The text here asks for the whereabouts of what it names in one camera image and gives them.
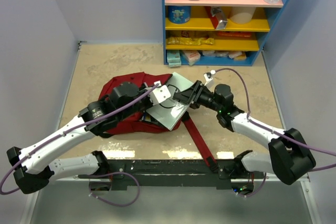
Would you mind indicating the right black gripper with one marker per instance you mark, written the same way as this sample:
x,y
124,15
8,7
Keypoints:
x,y
192,95

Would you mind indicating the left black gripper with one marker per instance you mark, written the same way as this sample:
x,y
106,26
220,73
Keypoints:
x,y
149,105

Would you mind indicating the silver grey laptop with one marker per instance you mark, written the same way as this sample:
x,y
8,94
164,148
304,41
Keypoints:
x,y
170,111

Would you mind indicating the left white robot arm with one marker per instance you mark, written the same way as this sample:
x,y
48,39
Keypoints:
x,y
34,167

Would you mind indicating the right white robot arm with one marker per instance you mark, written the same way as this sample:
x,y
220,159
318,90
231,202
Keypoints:
x,y
288,159

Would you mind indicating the white orange tissue pack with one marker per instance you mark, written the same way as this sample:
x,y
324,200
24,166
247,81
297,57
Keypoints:
x,y
191,56

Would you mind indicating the yellow sponge pack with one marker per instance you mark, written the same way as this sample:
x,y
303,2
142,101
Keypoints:
x,y
241,57

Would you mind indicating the red silver snack bag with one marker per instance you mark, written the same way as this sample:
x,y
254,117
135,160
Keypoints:
x,y
218,18

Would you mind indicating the teal tissue box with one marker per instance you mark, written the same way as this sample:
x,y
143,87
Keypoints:
x,y
173,58

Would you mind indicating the yellow snack packet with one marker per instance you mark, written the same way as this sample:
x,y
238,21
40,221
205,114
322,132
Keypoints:
x,y
190,41

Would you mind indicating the orange flat box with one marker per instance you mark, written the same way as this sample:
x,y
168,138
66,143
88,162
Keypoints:
x,y
234,34

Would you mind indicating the blue shelf unit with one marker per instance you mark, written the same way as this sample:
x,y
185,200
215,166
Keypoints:
x,y
200,25

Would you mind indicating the blue cartoon tin can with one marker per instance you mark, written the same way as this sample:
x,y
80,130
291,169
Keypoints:
x,y
179,14

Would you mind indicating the white cylindrical container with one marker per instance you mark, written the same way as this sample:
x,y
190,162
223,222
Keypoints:
x,y
241,15

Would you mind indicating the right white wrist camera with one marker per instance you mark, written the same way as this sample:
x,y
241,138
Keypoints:
x,y
209,78

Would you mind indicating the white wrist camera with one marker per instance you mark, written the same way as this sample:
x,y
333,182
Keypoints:
x,y
160,94
209,78

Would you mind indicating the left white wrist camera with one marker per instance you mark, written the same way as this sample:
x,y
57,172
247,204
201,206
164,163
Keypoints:
x,y
160,94

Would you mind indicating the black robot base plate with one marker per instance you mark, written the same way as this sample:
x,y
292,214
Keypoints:
x,y
224,174

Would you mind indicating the aluminium frame rail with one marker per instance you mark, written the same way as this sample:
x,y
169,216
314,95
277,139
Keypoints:
x,y
85,200

